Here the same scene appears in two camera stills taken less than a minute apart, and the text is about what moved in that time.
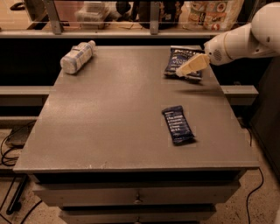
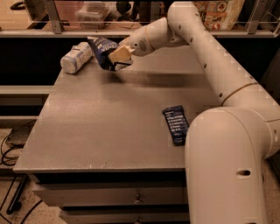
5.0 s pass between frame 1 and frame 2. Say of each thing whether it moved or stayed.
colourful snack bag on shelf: stayed
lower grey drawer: stayed
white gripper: moved
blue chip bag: moved
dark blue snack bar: stayed
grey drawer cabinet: stayed
